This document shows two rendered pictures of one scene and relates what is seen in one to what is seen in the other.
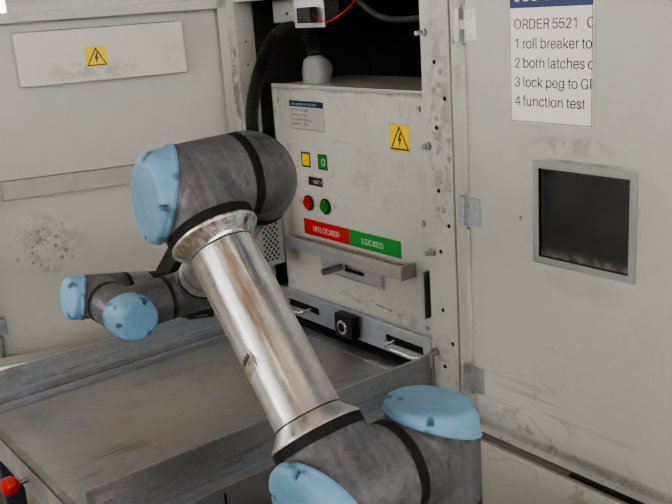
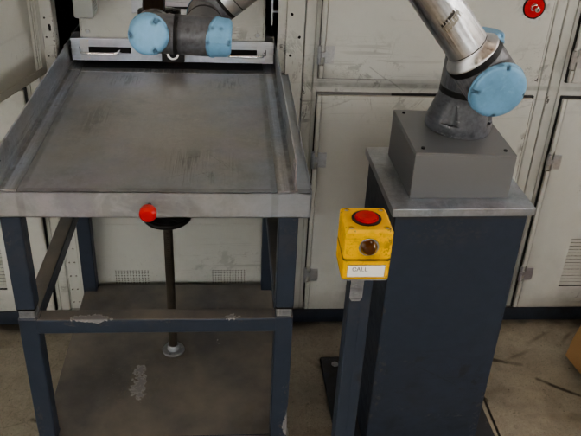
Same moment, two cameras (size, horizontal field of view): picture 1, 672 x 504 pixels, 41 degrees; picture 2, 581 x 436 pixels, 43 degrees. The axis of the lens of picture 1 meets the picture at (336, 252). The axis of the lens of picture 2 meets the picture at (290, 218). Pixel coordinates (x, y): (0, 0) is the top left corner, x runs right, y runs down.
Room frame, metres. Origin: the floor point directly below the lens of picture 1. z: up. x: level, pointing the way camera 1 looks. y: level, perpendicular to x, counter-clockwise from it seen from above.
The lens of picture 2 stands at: (0.49, 1.43, 1.50)
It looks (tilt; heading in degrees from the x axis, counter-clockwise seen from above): 30 degrees down; 302
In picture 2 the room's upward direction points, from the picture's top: 3 degrees clockwise
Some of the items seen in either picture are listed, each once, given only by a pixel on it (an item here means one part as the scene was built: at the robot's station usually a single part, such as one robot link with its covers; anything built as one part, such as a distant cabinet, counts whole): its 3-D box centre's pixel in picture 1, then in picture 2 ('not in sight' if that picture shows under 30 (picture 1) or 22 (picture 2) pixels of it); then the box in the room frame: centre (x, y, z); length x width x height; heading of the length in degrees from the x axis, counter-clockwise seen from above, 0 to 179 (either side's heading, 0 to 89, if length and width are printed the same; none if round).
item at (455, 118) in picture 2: not in sight; (462, 105); (0.99, -0.10, 0.91); 0.15 x 0.15 x 0.10
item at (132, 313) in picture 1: (133, 308); (203, 33); (1.38, 0.34, 1.10); 0.11 x 0.11 x 0.08; 37
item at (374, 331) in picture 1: (360, 321); (174, 48); (1.79, -0.04, 0.89); 0.54 x 0.05 x 0.06; 37
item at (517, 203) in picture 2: not in sight; (444, 179); (0.99, -0.07, 0.74); 0.32 x 0.32 x 0.02; 39
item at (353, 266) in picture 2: not in sight; (363, 243); (0.93, 0.47, 0.85); 0.08 x 0.08 x 0.10; 37
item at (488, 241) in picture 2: not in sight; (423, 307); (0.99, -0.07, 0.36); 0.30 x 0.30 x 0.73; 39
